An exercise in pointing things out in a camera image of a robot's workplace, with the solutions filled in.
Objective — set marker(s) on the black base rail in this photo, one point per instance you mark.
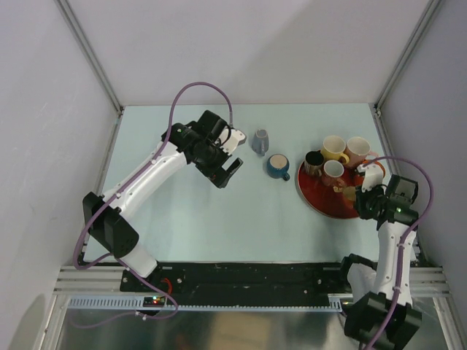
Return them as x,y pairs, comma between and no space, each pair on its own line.
263,285

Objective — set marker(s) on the large orange mug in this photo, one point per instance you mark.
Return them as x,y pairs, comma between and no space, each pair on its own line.
380,165

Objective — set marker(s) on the pink mug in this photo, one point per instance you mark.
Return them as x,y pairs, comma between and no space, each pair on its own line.
357,150

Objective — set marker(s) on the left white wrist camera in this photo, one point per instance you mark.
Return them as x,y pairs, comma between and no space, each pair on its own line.
230,139

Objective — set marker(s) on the red round tray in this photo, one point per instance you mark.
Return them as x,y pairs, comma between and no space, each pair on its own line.
323,198

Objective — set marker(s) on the left aluminium frame post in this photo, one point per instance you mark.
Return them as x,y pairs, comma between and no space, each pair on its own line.
89,54

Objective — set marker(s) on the aluminium frame post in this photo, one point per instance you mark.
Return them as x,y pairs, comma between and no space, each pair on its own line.
89,54
420,30

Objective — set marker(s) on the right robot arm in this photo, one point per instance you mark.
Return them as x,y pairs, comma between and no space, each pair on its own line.
382,315

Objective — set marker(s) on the right aluminium frame post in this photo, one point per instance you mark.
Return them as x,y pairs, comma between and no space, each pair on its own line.
420,30

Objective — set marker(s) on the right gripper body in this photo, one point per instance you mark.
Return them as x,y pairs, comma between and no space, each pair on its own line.
368,201

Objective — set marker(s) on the small orange mug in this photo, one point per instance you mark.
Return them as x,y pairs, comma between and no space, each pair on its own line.
350,193

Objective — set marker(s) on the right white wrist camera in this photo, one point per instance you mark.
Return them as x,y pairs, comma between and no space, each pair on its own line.
370,176

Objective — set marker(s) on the brown grey mug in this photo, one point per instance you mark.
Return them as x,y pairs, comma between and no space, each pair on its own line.
313,163

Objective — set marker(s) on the blue mug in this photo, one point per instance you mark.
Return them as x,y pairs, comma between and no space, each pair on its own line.
277,167

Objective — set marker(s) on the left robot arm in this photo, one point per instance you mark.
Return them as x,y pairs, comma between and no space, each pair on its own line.
206,143

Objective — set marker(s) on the salmon mug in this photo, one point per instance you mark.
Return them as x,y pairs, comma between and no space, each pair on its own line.
333,172

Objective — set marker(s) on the grey purple mug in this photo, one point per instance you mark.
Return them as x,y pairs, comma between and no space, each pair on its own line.
260,142

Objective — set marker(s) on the yellow mug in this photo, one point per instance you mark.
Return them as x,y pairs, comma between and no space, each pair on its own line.
333,149

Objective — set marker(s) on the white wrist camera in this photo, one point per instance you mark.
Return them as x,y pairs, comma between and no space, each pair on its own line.
370,176
230,139

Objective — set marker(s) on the white slotted cable duct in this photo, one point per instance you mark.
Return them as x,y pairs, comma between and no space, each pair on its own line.
153,303

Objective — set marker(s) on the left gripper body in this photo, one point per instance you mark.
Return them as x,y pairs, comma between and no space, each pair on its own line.
211,162

